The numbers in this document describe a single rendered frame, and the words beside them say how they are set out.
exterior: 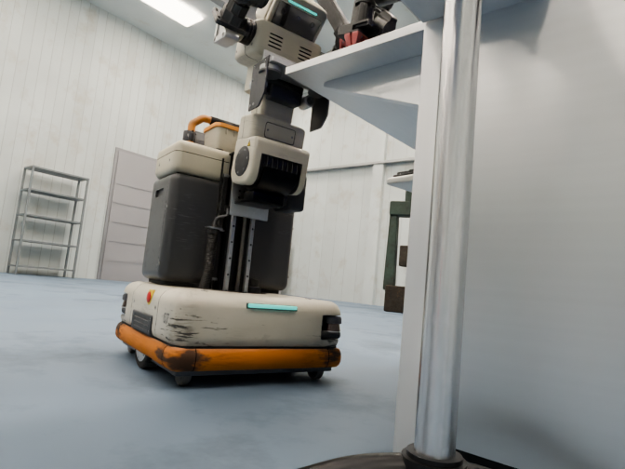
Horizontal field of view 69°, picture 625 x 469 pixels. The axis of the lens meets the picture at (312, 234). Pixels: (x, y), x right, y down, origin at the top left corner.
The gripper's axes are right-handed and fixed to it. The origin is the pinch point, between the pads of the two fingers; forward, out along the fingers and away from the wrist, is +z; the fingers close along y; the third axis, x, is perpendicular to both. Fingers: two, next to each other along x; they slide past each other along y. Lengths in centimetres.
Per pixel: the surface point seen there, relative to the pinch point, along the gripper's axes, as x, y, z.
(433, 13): -14.2, 30.2, 1.3
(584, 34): -11, 56, 9
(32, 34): 153, -1021, -290
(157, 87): 442, -1039, -294
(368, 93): -2.4, 8.2, 9.9
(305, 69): -10.7, -6.3, 5.2
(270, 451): -21, 14, 89
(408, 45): -7.0, 20.6, 2.4
